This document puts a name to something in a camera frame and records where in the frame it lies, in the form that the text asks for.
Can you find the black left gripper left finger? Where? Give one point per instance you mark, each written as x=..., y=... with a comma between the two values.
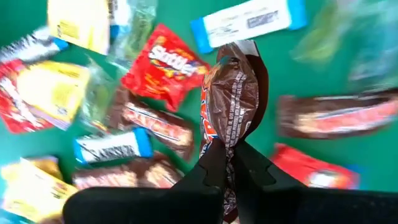
x=155, y=205

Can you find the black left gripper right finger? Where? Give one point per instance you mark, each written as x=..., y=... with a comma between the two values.
x=311, y=207

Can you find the Hershey's cookies creme bar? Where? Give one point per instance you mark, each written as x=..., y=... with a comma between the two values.
x=31, y=46
x=245, y=21
x=112, y=146

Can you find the brown chocolatey PayDay bar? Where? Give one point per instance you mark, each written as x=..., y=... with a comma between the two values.
x=230, y=93
x=335, y=116
x=124, y=174
x=155, y=124

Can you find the yellow candy pack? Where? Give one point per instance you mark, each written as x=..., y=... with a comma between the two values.
x=81, y=25
x=56, y=90
x=31, y=189

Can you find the red Skittles pack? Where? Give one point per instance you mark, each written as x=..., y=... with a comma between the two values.
x=311, y=169
x=164, y=65
x=12, y=105

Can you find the clear bag green gummies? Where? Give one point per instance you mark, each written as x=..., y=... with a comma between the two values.
x=317, y=34

